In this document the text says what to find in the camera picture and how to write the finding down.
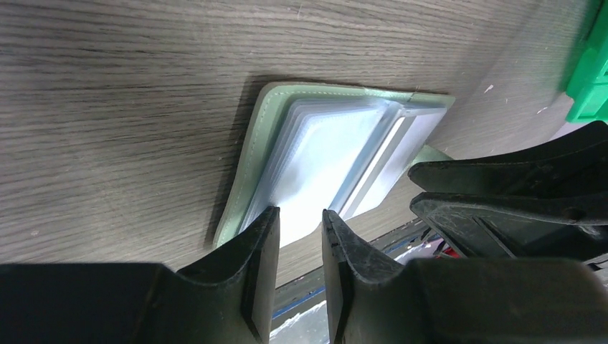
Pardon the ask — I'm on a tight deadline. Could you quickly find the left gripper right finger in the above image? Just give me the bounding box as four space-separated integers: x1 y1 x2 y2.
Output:
322 210 607 343

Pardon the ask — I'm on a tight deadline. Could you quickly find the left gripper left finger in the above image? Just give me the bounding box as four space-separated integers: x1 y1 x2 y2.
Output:
1 206 280 343

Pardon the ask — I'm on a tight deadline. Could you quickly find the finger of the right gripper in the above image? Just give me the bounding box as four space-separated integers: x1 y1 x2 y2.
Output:
409 192 607 260
408 121 607 199

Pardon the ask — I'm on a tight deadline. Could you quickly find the green bin with gold card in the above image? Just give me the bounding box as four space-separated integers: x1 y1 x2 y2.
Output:
564 0 608 125

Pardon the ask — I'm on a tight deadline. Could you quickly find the aluminium rail frame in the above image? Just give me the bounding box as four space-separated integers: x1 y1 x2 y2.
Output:
268 237 447 344

